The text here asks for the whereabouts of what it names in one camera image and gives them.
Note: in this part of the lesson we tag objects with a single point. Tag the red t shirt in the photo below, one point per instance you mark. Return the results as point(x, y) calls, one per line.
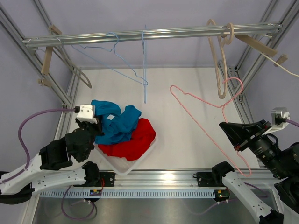
point(141, 139)

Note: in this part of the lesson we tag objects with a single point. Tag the metal hanging rail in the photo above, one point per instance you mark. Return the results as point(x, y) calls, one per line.
point(153, 34)

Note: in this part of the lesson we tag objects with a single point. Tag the blue wire hanger with shirt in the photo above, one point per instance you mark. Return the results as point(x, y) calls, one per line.
point(144, 65)

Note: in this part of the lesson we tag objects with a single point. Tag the empty blue wire hanger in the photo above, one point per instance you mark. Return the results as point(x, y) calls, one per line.
point(112, 51)

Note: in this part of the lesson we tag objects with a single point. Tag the wooden hanger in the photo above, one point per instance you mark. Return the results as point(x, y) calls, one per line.
point(265, 51)
point(222, 41)
point(60, 53)

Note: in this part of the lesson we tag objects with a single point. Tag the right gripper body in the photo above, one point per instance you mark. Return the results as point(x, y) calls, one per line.
point(266, 149)

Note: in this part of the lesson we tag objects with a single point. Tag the wooden hanger left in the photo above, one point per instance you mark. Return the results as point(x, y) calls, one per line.
point(60, 53)

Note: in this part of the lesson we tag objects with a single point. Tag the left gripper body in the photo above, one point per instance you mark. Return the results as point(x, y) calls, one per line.
point(95, 129)

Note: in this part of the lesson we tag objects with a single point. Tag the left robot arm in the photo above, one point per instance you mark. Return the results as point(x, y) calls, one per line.
point(61, 163)

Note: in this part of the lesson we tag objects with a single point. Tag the white plastic basket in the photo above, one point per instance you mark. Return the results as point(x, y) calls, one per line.
point(121, 166)

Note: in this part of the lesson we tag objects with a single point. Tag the blue t shirt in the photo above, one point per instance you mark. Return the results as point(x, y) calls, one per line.
point(117, 125)

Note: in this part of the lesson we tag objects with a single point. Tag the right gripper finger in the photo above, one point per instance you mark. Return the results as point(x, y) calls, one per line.
point(254, 126)
point(236, 133)

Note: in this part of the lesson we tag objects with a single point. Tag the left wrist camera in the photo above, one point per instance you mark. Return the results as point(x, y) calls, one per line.
point(86, 113)

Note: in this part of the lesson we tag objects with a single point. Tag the wooden hanger far right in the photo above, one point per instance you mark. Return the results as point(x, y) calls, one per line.
point(265, 51)

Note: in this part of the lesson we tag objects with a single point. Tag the aluminium front rail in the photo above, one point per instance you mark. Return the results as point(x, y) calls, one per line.
point(182, 178)

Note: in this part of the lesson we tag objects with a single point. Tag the pink wire hanger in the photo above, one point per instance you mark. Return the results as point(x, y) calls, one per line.
point(206, 113)

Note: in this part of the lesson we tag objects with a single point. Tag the white slotted cable duct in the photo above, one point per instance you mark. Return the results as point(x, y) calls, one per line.
point(130, 193)

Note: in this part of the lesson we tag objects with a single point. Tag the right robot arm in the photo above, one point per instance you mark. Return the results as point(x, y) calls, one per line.
point(281, 168)

